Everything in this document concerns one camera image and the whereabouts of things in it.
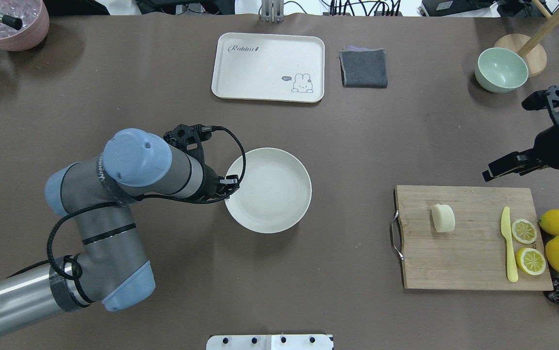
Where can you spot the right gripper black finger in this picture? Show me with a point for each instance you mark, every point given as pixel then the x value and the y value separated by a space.
pixel 520 163

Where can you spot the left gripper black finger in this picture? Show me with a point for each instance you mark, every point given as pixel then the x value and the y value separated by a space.
pixel 228 185

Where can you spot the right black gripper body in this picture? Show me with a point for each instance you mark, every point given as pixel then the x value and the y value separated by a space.
pixel 553 146

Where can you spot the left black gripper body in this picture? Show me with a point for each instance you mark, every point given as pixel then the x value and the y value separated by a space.
pixel 210 183

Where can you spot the round cream plate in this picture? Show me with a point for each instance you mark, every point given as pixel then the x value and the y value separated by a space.
pixel 275 193

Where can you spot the pale white bun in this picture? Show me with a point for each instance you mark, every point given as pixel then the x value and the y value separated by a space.
pixel 443 218

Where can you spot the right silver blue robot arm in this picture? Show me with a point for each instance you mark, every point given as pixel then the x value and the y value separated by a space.
pixel 543 154

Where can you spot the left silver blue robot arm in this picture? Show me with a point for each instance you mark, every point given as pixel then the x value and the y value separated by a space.
pixel 94 252

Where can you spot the lemon half near bun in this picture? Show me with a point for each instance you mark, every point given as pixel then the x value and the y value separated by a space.
pixel 524 231

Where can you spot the cream rabbit tray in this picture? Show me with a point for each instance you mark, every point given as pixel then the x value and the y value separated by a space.
pixel 269 67

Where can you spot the wooden cup tree stand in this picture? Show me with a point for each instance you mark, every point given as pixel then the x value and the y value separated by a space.
pixel 530 48

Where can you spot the mint green bowl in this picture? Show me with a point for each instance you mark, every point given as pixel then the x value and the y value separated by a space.
pixel 500 70

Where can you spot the lemon half far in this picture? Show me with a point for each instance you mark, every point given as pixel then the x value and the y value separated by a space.
pixel 531 261

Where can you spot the wooden cutting board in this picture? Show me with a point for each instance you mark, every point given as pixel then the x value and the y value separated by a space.
pixel 473 255

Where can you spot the yellow plastic knife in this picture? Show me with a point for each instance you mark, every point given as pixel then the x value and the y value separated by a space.
pixel 505 230

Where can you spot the folded grey cloth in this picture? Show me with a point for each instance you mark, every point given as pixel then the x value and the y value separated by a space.
pixel 362 67

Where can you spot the pink bowl with ice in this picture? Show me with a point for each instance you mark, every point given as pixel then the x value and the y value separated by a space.
pixel 24 24

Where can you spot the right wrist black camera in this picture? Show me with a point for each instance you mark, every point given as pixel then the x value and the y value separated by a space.
pixel 554 99

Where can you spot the aluminium frame post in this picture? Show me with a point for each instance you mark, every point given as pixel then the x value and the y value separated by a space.
pixel 272 11

